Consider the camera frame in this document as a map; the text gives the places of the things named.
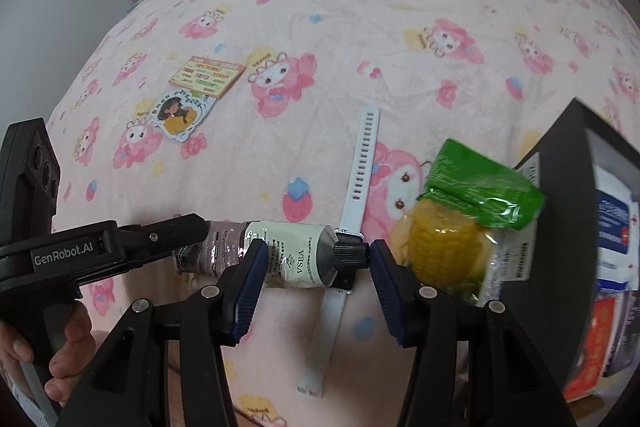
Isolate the orange and white packet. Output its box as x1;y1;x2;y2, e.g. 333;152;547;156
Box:
564;291;632;402

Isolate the pink printed blanket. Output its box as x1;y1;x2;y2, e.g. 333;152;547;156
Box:
50;0;640;427

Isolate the pale green cream tube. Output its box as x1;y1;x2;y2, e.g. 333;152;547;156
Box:
172;219;372;291

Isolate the cartoon sticker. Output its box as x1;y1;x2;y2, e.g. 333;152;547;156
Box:
149;87;217;142

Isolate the white and blue carton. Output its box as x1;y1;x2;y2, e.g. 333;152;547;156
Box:
594;166;640;294

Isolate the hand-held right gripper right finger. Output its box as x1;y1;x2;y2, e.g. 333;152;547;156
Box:
368;239;584;427

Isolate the vacuum-packed corn cob packet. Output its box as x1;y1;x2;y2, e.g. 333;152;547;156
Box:
390;138;547;309

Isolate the white wristwatch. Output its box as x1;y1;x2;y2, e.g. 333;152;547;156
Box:
297;105;382;398

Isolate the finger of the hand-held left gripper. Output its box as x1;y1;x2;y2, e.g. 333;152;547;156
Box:
100;213;209;265
80;251;177;283

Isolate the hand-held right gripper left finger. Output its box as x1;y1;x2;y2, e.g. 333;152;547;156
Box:
57;238;271;427

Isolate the black cardboard box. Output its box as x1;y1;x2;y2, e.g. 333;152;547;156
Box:
500;98;640;404

